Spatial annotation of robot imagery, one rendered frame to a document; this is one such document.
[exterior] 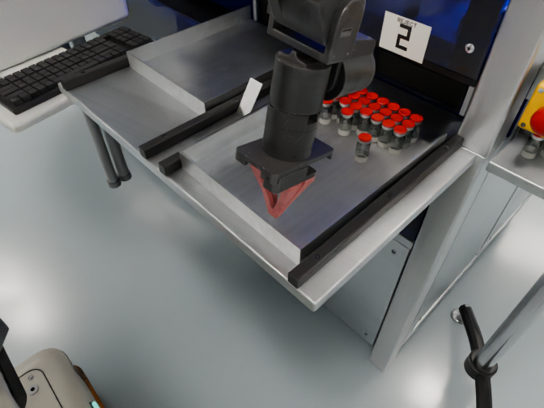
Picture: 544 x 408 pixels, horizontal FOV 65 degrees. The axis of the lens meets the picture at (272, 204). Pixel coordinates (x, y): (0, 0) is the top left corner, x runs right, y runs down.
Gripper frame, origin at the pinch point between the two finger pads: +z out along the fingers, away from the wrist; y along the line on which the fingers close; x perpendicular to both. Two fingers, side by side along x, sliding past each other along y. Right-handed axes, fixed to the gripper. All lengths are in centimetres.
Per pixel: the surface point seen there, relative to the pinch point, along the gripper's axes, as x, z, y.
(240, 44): 45, -2, 34
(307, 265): -7.0, 4.0, -0.4
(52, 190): 139, 91, 17
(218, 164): 17.0, 4.4, 5.1
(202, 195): 13.5, 5.9, -0.7
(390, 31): 9.7, -16.0, 33.6
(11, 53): 88, 10, -1
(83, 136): 165, 85, 45
